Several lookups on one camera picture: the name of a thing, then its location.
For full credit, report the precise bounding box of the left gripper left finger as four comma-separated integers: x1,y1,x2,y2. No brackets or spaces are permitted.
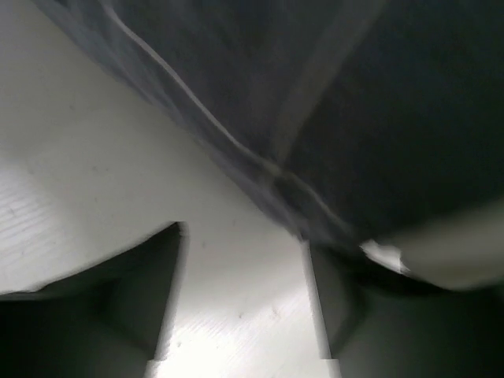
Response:
1,222,184,377

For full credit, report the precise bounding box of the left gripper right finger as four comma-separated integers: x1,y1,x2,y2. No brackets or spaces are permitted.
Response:
308,244,503,377

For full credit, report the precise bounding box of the cream pillow with yellow edge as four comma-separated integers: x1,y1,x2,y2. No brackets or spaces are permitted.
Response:
362,200,503,291

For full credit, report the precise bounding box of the dark plaid pillowcase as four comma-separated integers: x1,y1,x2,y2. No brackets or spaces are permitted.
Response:
38,1,503,244

